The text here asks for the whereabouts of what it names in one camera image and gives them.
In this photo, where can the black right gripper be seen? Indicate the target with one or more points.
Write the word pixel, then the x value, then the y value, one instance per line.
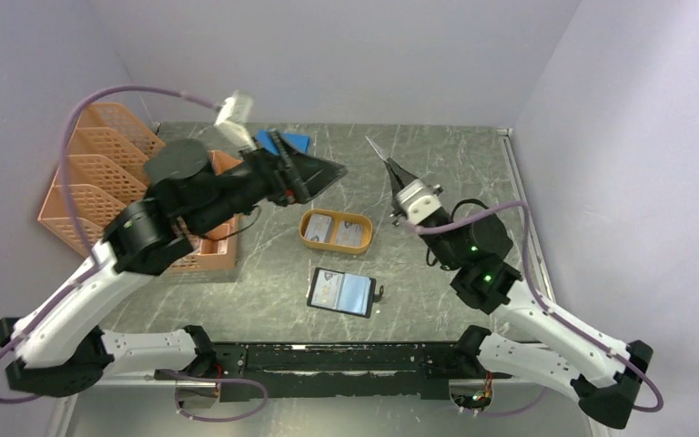
pixel 399 178

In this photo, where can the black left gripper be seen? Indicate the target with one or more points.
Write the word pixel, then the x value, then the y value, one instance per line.
pixel 298 181

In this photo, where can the yellow oval tray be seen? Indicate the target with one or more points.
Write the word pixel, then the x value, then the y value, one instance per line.
pixel 339 249

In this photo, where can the black leather card holder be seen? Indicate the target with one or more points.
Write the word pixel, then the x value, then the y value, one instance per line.
pixel 357 294

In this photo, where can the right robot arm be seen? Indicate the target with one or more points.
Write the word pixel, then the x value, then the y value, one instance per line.
pixel 601 374

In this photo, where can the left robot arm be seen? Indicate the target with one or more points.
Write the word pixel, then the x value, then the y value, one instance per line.
pixel 60 349

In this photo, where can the white VIP card stack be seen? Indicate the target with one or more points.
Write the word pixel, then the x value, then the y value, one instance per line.
pixel 346 231

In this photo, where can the blue folder sheet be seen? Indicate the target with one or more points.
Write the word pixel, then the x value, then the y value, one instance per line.
pixel 299 141

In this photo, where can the peach plastic file organizer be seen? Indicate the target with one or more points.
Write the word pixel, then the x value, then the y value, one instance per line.
pixel 108 149

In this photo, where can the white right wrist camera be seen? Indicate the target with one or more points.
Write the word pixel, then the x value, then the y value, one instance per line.
pixel 421 206

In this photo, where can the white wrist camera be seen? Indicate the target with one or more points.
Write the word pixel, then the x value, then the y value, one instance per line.
pixel 232 119
pixel 421 206

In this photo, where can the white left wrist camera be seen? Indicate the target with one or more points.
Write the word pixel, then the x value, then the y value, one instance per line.
pixel 232 119

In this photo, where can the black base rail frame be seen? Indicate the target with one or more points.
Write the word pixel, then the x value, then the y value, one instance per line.
pixel 350 369

